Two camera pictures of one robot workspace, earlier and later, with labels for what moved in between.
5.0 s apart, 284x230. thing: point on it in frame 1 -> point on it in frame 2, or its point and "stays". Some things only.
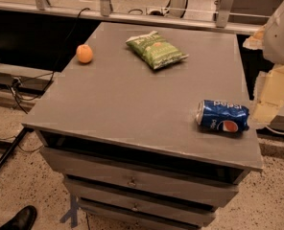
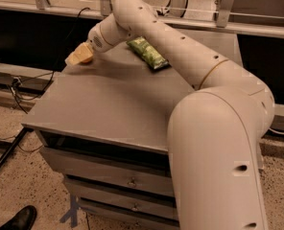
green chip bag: (156, 52) stays
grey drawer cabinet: (148, 127) stays
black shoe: (22, 220) stays
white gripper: (280, 37) -> (95, 41)
